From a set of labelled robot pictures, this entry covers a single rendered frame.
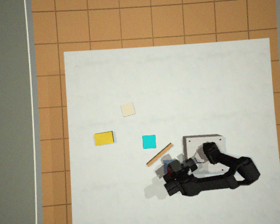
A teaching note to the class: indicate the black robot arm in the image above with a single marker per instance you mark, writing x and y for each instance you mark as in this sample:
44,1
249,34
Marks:
191,186

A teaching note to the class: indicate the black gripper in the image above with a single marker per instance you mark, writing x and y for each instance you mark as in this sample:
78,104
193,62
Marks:
191,164

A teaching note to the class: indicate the yellow block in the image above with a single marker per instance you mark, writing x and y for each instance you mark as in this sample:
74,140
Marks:
104,138

